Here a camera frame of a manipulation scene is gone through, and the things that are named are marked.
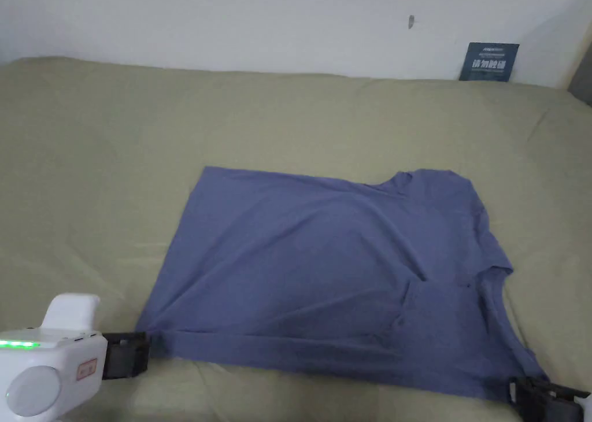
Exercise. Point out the bed with pale green sheet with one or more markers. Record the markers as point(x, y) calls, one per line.
point(115, 172)

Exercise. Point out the dark blue printed card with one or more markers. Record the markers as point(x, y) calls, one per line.
point(489, 62)

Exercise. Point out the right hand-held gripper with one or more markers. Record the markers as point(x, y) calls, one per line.
point(583, 402)

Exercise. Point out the blue short-sleeved shirt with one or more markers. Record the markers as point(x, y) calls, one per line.
point(323, 274)

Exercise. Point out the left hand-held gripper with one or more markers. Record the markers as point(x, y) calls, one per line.
point(51, 357)

